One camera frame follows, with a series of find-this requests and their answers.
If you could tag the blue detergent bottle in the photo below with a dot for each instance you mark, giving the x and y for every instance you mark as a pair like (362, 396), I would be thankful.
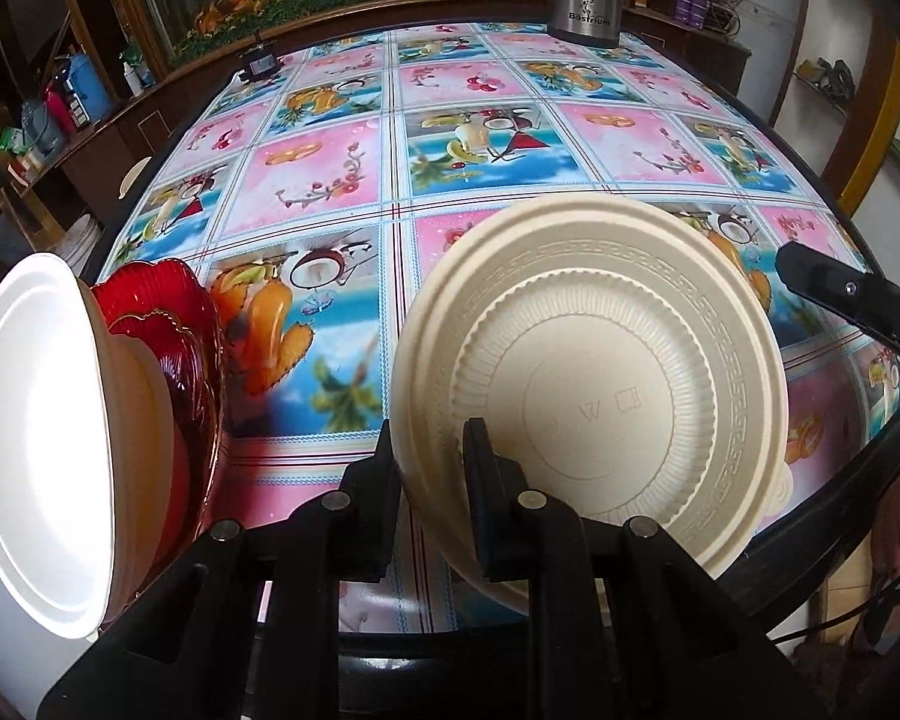
(90, 86)

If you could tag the small black device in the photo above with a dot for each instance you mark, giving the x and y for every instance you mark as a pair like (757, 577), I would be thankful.
(259, 61)

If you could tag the cream disposable plate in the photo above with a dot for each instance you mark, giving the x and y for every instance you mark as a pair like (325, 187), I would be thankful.
(607, 360)

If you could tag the red bottle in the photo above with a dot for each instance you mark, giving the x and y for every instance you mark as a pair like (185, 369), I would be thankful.
(64, 103)

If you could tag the white foam bowl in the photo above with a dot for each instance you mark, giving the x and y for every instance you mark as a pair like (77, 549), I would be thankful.
(144, 420)
(37, 450)

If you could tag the small red gold-rimmed plate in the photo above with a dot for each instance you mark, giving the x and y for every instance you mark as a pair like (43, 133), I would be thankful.
(184, 367)

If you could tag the pale blue bottle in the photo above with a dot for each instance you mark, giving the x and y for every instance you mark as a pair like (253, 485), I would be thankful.
(41, 131)

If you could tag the purple spray can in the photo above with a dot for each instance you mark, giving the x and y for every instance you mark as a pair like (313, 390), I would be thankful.
(699, 4)
(682, 0)

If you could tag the large red glass plate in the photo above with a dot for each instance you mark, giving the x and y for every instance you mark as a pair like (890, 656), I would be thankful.
(195, 300)

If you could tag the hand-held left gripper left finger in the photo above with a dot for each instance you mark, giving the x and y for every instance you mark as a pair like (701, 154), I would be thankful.
(379, 495)

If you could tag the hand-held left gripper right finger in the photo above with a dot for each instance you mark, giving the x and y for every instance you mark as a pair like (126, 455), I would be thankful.
(487, 495)

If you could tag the white bucket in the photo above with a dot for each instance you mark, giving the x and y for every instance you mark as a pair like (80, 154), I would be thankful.
(86, 244)

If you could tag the white bottle green cap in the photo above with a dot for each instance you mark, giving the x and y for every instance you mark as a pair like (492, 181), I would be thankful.
(131, 73)

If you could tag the fruit print tablecloth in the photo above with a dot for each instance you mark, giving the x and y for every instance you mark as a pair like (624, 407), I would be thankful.
(330, 165)

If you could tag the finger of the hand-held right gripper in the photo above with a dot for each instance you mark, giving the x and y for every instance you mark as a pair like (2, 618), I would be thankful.
(847, 289)

